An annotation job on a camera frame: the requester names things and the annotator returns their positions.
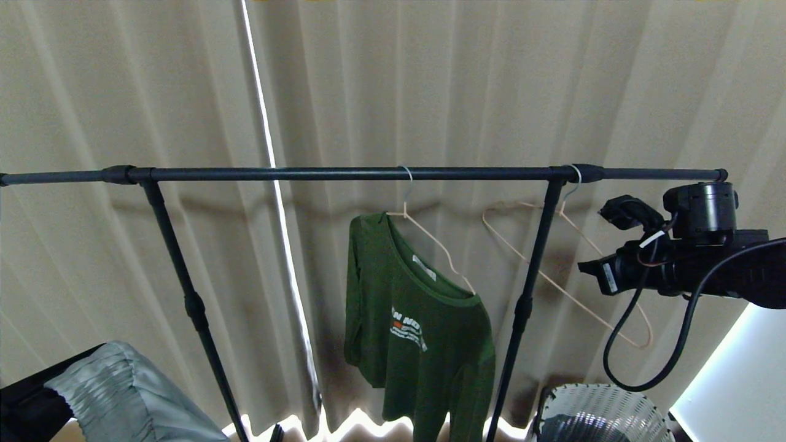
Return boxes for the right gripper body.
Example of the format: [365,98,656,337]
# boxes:
[577,238,747,300]

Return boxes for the pink clothes hanger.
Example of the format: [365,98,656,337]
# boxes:
[482,165,653,349]
[387,166,477,295]

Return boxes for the green long-sleeved shirt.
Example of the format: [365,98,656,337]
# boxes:
[343,212,497,442]

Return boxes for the pale grey shorts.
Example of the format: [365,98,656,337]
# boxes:
[43,341,229,442]

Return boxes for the white laundry basket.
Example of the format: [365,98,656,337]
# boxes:
[534,384,677,442]

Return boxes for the black clothes rack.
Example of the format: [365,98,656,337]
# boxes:
[0,163,729,442]

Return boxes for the beige curtain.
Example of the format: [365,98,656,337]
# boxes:
[0,0,786,440]

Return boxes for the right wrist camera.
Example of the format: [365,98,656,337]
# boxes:
[599,195,667,246]

